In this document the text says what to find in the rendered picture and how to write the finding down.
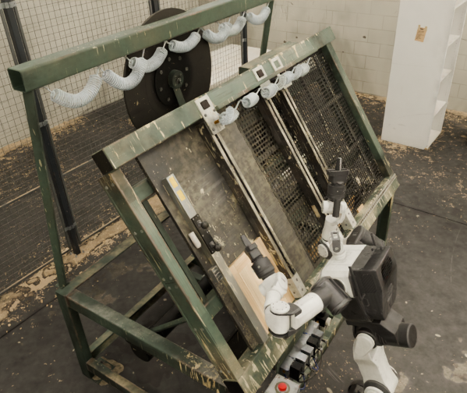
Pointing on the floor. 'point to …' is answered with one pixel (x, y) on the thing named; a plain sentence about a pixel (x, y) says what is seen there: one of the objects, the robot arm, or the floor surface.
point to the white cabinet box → (422, 69)
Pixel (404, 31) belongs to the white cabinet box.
